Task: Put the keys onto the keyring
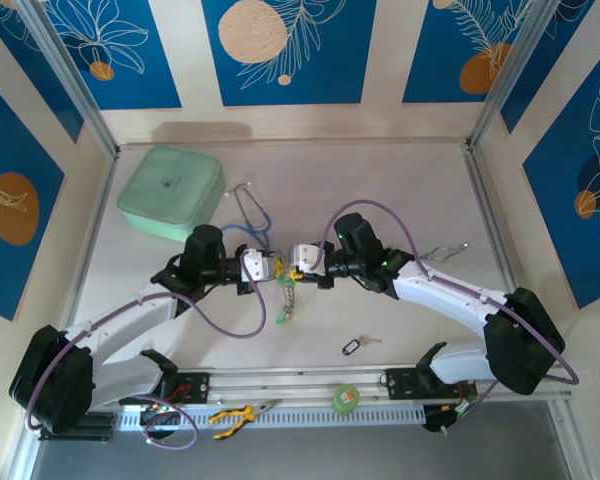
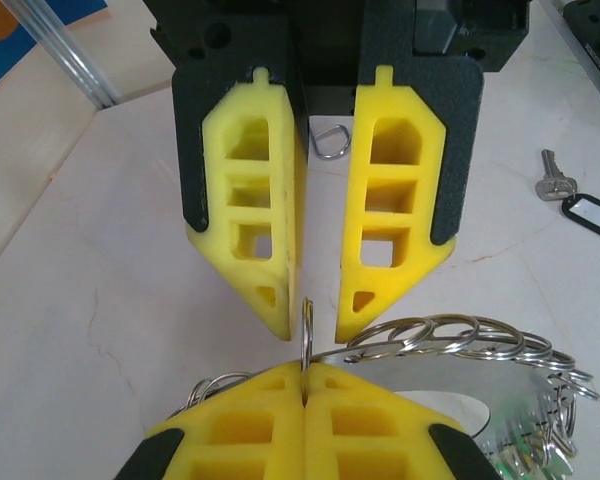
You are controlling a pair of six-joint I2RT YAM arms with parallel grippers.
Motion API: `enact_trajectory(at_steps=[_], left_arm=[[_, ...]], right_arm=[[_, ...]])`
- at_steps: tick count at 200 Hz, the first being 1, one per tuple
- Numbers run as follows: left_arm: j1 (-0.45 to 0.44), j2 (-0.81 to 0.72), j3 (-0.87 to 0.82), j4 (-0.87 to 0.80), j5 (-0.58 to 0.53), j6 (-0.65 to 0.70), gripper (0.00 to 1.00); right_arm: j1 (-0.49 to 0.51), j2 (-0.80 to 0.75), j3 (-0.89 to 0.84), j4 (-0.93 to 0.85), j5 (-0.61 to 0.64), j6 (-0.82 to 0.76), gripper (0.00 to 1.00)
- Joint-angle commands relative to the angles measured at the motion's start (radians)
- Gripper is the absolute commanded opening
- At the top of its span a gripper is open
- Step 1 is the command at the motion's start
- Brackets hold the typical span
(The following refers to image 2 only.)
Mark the silver key with black tag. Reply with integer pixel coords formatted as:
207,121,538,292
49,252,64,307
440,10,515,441
534,148,600,242

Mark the metal keyring disc with keys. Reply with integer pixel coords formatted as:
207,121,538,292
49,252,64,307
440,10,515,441
168,297,600,480

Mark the blue panel with orange circle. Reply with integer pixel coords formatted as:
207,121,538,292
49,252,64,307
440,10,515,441
0,0,109,101

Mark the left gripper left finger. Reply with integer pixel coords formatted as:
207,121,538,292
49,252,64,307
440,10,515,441
122,362,307,480

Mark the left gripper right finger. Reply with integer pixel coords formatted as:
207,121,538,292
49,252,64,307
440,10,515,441
305,362,499,480

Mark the small steel split ring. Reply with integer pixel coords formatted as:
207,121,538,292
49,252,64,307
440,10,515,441
299,297,317,401

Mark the aluminium frame post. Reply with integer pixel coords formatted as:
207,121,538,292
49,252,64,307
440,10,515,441
19,0,120,110

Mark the silver D-shaped ring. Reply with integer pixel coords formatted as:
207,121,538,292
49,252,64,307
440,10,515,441
309,122,352,161

